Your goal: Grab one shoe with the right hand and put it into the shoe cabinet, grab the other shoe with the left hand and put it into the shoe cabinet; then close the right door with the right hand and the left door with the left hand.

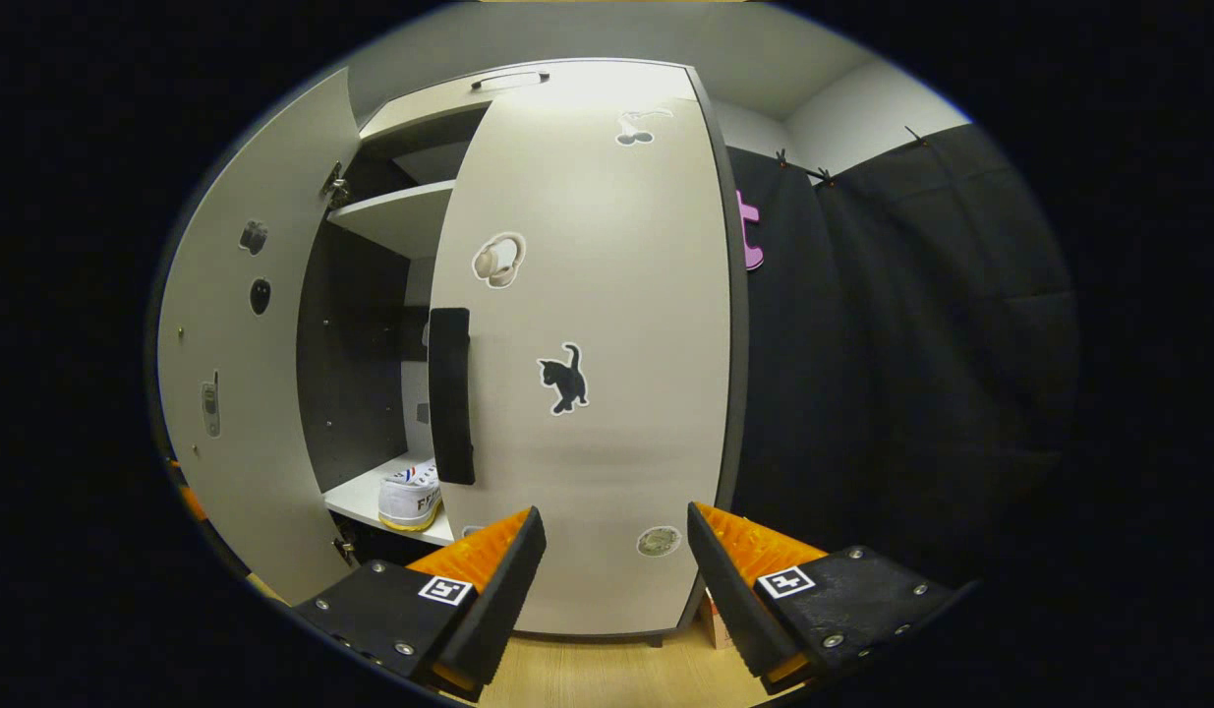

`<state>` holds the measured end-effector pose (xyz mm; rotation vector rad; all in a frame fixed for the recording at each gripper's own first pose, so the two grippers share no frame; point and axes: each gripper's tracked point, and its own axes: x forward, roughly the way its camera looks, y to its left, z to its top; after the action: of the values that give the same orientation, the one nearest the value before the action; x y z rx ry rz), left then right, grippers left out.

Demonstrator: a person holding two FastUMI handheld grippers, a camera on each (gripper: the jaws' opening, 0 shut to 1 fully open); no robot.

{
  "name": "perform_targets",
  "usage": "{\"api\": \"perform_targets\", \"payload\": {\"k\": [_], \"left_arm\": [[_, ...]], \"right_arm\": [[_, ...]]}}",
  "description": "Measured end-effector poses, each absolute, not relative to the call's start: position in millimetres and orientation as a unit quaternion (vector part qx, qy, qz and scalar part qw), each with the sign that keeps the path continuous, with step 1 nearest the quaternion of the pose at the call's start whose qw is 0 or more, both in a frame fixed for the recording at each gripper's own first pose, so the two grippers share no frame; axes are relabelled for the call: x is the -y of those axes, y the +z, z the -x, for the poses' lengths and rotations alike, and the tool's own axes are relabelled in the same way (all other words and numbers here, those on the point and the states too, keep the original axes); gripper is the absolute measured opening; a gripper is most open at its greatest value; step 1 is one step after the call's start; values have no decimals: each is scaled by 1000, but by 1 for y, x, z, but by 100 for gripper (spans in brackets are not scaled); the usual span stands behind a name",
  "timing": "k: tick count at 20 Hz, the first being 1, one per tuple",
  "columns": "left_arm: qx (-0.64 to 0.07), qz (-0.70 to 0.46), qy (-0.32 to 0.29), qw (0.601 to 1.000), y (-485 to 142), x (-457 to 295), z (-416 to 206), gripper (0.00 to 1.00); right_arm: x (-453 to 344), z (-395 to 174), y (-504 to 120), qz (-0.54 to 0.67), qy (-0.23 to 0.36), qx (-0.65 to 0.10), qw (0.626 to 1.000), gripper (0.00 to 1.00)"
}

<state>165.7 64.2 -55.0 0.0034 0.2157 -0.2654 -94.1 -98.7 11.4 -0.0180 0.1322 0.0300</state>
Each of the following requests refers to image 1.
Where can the white cabinet door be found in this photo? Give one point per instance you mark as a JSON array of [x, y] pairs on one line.
[[243, 472], [616, 295]]

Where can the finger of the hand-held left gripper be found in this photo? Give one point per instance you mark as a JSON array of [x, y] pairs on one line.
[[192, 501]]

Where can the brown cardboard box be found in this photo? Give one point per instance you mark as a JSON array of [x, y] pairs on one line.
[[715, 621]]

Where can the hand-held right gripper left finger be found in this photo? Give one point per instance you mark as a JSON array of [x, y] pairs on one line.
[[498, 595]]

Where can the white shoe cabinet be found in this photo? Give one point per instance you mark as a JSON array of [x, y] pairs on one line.
[[356, 374]]

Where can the white striped shoe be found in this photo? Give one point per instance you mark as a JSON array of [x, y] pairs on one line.
[[410, 500]]

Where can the metal door hinge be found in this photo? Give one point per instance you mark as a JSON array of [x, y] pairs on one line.
[[334, 185]]

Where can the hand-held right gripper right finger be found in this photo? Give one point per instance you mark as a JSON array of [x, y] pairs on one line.
[[732, 590]]

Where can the black backdrop cloth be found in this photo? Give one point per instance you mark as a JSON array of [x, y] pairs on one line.
[[911, 374]]

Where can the cream cabinet drawer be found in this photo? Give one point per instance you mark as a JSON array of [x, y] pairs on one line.
[[606, 81]]

